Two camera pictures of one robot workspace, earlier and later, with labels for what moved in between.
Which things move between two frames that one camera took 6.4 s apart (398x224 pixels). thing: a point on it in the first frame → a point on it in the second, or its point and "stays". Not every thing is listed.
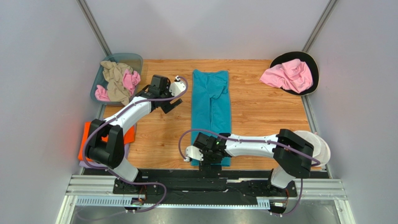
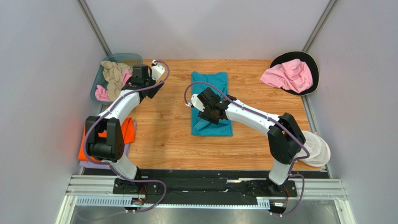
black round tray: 303,56 stays
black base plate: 204,185 stays
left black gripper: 167,107 → 153,90
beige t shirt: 117,91 stays
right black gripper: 210,166 → 208,115
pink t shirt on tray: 292,74 stays
